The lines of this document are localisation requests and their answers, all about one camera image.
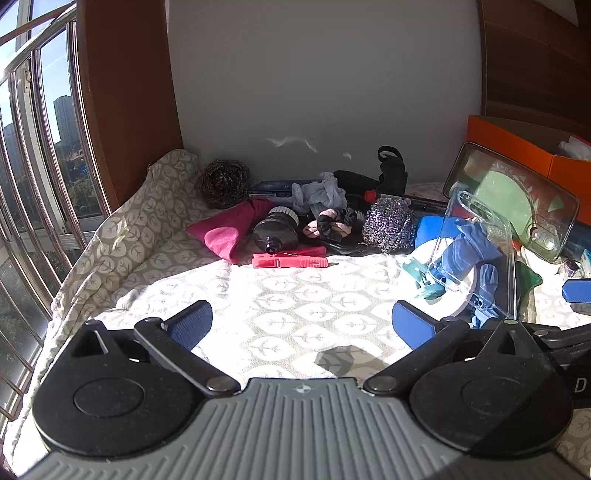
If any blue glove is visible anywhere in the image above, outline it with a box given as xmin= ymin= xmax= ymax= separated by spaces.
xmin=427 ymin=217 xmax=504 ymax=328

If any window with metal railing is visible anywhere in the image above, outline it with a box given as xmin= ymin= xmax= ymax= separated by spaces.
xmin=0 ymin=0 xmax=112 ymax=425

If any grey-blue cloth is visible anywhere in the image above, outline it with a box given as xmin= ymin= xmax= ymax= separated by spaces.
xmin=291 ymin=172 xmax=348 ymax=215

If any pink scrunchie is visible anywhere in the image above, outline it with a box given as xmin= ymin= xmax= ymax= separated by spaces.
xmin=302 ymin=209 xmax=354 ymax=238

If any green glass piece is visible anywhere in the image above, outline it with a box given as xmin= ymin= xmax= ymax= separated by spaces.
xmin=515 ymin=261 xmax=544 ymax=319

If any blue plastic block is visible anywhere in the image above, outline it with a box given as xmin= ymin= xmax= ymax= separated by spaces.
xmin=414 ymin=215 xmax=462 ymax=250

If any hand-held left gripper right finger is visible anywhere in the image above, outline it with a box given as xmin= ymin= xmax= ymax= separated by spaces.
xmin=362 ymin=300 xmax=539 ymax=397

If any white foam ring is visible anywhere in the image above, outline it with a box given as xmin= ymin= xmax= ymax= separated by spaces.
xmin=411 ymin=237 xmax=476 ymax=319

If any orange cardboard box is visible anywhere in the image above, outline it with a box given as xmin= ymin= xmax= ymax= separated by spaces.
xmin=466 ymin=114 xmax=591 ymax=195

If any clear phone case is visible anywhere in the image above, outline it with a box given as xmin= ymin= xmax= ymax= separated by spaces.
xmin=429 ymin=185 xmax=518 ymax=321

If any silver steel wool scrubber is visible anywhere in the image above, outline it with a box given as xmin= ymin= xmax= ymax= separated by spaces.
xmin=361 ymin=194 xmax=416 ymax=254

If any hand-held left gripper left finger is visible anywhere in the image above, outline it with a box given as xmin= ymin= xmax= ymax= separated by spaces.
xmin=69 ymin=300 xmax=241 ymax=398

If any black pouch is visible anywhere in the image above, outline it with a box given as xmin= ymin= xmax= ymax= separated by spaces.
xmin=332 ymin=170 xmax=384 ymax=208

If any dark bottle with white collar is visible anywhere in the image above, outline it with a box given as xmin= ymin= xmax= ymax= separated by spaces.
xmin=252 ymin=206 xmax=302 ymax=254

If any teal clip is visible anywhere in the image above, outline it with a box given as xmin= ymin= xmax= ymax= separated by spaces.
xmin=402 ymin=258 xmax=446 ymax=301

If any brown steel wool scrubber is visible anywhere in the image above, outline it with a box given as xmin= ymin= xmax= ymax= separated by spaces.
xmin=201 ymin=159 xmax=252 ymax=209

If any pink plastic clip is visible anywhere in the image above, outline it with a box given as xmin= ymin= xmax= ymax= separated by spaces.
xmin=252 ymin=246 xmax=329 ymax=269

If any pink cloth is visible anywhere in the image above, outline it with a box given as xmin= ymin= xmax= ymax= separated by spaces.
xmin=186 ymin=198 xmax=275 ymax=265

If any brown wooden window-side panel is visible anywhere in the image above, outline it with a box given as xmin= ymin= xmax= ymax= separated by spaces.
xmin=76 ymin=0 xmax=185 ymax=210

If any black strapped device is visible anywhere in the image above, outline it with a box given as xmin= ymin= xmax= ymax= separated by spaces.
xmin=376 ymin=145 xmax=409 ymax=197

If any blue flat box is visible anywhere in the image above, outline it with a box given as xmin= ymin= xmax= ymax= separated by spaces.
xmin=247 ymin=179 xmax=324 ymax=201

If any white plush toy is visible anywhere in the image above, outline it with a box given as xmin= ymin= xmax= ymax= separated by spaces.
xmin=556 ymin=136 xmax=591 ymax=160

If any leaf-print cloth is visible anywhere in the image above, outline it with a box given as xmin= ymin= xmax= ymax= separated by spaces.
xmin=4 ymin=148 xmax=591 ymax=476

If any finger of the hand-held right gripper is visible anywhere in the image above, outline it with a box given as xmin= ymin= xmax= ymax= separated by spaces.
xmin=562 ymin=279 xmax=591 ymax=315
xmin=531 ymin=324 xmax=591 ymax=352

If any black scrunchie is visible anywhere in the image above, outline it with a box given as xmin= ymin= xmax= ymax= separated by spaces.
xmin=316 ymin=208 xmax=365 ymax=243

